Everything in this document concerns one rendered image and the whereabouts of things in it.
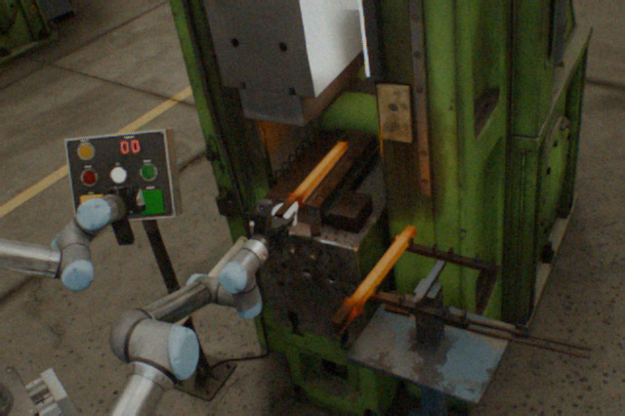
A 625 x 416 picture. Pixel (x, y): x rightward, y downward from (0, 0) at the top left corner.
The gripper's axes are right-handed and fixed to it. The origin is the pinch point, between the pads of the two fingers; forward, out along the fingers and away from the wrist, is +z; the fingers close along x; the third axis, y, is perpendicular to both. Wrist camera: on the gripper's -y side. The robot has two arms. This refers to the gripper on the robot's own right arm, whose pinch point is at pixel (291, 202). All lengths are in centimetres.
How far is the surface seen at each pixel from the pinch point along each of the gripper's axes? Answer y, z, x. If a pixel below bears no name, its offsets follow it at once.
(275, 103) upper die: -32.5, 2.2, -0.5
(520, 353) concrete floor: 100, 53, 58
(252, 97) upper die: -33.4, 2.2, -8.0
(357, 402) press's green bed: 87, -2, 13
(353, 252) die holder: 11.2, -3.3, 20.7
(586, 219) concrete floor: 100, 146, 65
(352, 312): 5.8, -30.0, 33.9
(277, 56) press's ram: -46.9, 2.1, 3.1
